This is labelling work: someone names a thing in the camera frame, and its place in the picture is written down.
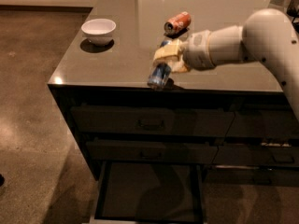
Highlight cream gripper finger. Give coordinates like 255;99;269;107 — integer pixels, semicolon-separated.
153;39;185;62
169;62;190;73

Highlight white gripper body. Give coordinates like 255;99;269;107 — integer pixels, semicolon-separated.
183;30;215;70

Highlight blue silver redbull can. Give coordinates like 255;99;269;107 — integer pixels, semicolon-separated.
147;39;174;91

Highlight orange soda can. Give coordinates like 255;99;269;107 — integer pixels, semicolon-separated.
164;11;192;35

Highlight dark counter cabinet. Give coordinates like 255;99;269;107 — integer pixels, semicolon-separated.
49;0;298;175

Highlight top left drawer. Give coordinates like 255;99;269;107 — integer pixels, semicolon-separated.
71;105;235;137

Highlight middle left drawer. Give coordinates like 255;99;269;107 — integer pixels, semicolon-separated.
86;140;218;164

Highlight top right drawer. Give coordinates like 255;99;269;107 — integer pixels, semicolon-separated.
227;109;299;139

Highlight dark object counter corner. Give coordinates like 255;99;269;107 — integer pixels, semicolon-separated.
287;0;299;33

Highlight middle right drawer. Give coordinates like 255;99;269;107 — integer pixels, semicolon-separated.
213;145;299;167

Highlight open bottom left drawer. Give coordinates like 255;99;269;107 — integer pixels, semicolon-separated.
89;161;207;224

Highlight white ceramic bowl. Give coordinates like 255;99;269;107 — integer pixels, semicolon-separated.
81;19;116;46

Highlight dark object floor edge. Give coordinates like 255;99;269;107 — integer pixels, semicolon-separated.
0;174;5;187

